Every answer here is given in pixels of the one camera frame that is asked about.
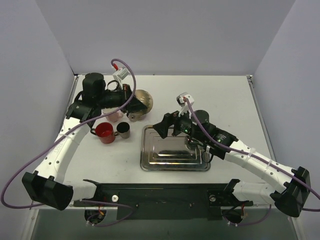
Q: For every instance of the lilac ceramic mug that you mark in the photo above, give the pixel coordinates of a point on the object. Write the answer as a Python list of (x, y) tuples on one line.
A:
[(134, 117)]

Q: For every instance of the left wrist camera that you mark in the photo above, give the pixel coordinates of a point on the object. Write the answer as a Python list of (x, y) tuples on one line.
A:
[(120, 74)]

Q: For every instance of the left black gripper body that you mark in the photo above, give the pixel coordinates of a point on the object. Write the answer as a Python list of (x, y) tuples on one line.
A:
[(127, 96)]

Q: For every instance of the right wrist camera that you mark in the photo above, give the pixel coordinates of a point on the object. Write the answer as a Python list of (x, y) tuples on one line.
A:
[(184, 100)]

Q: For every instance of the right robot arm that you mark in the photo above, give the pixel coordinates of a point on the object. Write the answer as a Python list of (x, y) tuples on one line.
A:
[(285, 187)]

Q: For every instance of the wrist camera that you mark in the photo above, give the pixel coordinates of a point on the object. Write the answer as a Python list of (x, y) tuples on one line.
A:
[(184, 100), (120, 74)]

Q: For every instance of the pink faceted ceramic mug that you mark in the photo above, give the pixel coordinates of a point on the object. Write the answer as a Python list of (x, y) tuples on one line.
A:
[(114, 117)]

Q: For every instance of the small dark brown cup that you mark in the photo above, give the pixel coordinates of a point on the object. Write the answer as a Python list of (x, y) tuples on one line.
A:
[(123, 130)]

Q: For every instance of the red ceramic mug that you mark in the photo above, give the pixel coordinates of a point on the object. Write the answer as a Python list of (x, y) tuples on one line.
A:
[(105, 132)]

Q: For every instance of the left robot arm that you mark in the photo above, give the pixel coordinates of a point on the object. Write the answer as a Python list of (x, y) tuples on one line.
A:
[(45, 184)]

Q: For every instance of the stainless steel tray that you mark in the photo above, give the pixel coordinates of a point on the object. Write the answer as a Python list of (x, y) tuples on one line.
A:
[(173, 153)]

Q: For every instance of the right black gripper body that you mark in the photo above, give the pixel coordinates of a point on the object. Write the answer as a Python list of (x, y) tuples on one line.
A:
[(173, 122)]

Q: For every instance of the cream ceramic mug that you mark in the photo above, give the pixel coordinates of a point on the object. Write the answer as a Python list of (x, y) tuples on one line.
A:
[(146, 98)]

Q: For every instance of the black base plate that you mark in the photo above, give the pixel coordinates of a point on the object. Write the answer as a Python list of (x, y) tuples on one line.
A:
[(167, 201)]

